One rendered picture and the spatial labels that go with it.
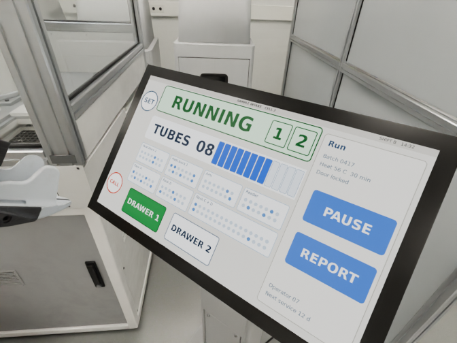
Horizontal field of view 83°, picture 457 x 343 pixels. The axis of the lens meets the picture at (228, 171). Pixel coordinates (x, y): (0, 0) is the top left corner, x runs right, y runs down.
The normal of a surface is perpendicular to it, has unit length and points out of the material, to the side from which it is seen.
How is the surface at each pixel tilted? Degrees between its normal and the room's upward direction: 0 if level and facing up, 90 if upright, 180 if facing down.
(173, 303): 0
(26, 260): 90
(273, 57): 90
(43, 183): 92
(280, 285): 50
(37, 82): 90
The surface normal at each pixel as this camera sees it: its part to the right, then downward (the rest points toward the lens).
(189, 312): 0.04, -0.82
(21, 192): 0.84, 0.35
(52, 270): 0.08, 0.57
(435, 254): -1.00, 0.01
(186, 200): -0.41, -0.18
